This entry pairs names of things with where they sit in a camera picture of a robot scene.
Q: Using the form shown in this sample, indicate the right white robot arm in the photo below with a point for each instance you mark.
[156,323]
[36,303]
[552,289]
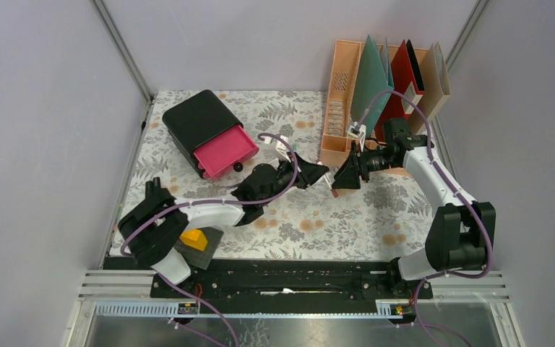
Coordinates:
[462,231]

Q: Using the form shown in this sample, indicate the beige folder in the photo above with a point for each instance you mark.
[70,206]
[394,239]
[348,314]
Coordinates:
[435,78]

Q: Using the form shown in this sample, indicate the black mounting rail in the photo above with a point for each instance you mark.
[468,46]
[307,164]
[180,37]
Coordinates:
[297,286]

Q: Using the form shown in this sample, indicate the floral table mat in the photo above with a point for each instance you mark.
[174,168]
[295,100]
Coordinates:
[387,217]

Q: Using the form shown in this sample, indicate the black pink drawer box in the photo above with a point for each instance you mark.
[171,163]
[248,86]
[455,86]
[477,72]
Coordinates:
[209,135]

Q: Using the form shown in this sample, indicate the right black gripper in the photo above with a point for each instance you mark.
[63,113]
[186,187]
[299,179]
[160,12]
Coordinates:
[347,176]

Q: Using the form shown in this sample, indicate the red folder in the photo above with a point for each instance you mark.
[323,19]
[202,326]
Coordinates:
[407,81]

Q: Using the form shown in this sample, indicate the red capped white marker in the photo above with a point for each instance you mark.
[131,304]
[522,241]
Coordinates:
[328,181]

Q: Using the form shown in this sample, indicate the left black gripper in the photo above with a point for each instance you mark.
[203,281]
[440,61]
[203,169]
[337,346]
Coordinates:
[308,173]

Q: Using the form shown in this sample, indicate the yellow toy block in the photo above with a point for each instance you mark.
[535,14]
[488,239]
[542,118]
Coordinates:
[194,238]

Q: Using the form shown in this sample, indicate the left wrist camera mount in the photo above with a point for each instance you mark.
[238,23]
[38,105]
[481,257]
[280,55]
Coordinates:
[279,146]

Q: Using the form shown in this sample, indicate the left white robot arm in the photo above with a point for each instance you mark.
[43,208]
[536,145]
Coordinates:
[152,228]

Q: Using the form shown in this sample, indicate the teal folder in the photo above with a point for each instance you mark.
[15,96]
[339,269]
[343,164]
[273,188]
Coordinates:
[374,76]

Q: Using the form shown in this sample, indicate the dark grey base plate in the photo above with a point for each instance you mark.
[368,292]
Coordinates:
[197,258]

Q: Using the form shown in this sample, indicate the peach plastic file organizer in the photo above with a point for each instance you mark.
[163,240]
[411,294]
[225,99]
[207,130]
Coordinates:
[335,144]

